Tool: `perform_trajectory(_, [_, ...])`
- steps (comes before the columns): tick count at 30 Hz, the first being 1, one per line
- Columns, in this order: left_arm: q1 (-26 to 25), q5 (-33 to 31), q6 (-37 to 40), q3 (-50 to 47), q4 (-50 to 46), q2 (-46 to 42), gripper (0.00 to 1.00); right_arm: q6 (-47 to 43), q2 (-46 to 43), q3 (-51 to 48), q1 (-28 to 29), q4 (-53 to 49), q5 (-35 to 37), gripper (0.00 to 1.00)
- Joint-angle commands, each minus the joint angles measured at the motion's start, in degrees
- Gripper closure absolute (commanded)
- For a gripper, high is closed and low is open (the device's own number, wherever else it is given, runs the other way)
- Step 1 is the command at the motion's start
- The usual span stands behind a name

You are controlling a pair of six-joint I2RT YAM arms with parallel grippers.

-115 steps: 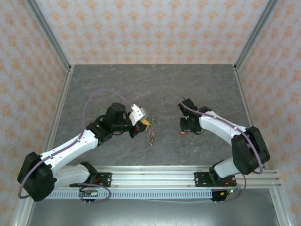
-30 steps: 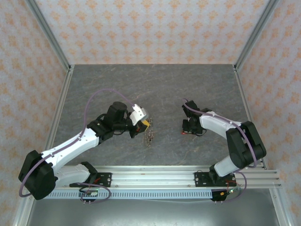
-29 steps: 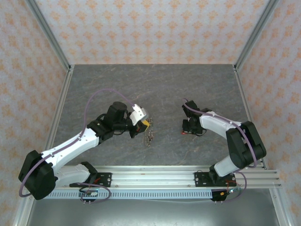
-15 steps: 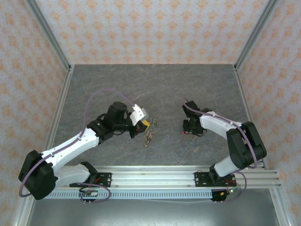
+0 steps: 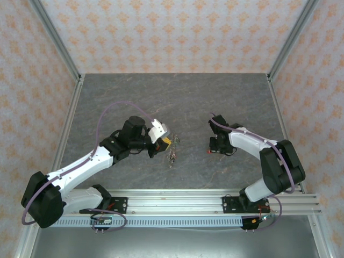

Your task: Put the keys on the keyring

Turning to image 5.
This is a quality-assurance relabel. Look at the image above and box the aluminium frame post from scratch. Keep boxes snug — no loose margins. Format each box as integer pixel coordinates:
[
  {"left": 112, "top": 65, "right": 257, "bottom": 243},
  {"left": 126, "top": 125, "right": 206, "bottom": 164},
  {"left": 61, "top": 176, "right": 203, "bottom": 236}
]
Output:
[
  {"left": 267, "top": 0, "right": 321, "bottom": 82},
  {"left": 27, "top": 0, "right": 82, "bottom": 82}
]

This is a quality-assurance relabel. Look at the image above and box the small circuit board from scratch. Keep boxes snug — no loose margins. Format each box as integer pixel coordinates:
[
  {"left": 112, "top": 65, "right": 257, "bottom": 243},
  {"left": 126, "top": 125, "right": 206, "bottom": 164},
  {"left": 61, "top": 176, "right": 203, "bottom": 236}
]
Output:
[
  {"left": 251, "top": 214, "right": 273, "bottom": 225},
  {"left": 90, "top": 216, "right": 112, "bottom": 225}
]

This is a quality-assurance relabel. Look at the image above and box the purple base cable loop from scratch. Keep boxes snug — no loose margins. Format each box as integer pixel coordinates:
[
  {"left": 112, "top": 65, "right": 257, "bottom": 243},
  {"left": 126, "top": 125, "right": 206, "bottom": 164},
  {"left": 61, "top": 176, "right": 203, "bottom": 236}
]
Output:
[
  {"left": 252, "top": 196, "right": 283, "bottom": 232},
  {"left": 85, "top": 207, "right": 127, "bottom": 233}
]

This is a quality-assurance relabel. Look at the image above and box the grey metal shelf panel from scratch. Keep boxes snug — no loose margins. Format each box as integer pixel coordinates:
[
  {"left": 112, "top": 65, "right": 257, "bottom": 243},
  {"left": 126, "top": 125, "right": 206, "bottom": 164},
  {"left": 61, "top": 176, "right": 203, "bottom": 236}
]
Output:
[{"left": 30, "top": 226, "right": 322, "bottom": 258}]

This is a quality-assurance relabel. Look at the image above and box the silver toothed sprocket ring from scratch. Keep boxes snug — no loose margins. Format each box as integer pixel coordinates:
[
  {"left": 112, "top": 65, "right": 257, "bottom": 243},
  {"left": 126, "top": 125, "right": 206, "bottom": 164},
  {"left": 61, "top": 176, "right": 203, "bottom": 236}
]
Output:
[{"left": 166, "top": 132, "right": 182, "bottom": 169}]

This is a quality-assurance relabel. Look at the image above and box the black mounting plate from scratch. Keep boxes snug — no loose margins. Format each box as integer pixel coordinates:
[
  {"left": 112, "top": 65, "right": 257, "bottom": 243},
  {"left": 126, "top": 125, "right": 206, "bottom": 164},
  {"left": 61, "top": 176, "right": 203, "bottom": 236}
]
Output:
[
  {"left": 222, "top": 196, "right": 270, "bottom": 214},
  {"left": 79, "top": 196, "right": 128, "bottom": 214}
]

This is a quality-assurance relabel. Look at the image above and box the slotted grey cable duct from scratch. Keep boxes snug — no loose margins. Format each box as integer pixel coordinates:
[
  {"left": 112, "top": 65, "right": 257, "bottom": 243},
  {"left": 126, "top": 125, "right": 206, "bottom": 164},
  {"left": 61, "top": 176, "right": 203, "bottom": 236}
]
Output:
[{"left": 51, "top": 217, "right": 244, "bottom": 227}]

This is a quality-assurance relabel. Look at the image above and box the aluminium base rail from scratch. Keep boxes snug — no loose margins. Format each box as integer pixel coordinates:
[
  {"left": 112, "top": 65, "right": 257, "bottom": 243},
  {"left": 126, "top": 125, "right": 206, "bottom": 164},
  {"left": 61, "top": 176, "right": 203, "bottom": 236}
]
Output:
[{"left": 63, "top": 188, "right": 323, "bottom": 216}]

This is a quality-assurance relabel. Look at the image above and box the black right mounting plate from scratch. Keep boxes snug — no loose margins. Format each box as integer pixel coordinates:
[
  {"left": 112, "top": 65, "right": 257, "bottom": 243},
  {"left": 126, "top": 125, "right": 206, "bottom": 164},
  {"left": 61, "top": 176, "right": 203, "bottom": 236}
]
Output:
[{"left": 222, "top": 196, "right": 270, "bottom": 214}]

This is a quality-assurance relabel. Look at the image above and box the aluminium frame side rail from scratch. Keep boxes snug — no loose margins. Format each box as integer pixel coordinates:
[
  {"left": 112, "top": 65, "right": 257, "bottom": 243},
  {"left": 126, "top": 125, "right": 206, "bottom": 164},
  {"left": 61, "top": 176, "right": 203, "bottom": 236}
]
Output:
[
  {"left": 266, "top": 75, "right": 332, "bottom": 258},
  {"left": 13, "top": 77, "right": 86, "bottom": 258}
]

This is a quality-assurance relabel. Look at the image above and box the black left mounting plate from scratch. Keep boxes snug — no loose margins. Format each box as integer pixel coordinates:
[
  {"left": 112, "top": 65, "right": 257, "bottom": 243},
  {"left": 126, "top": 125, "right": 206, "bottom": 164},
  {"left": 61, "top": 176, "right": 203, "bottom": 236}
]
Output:
[{"left": 79, "top": 196, "right": 128, "bottom": 214}]

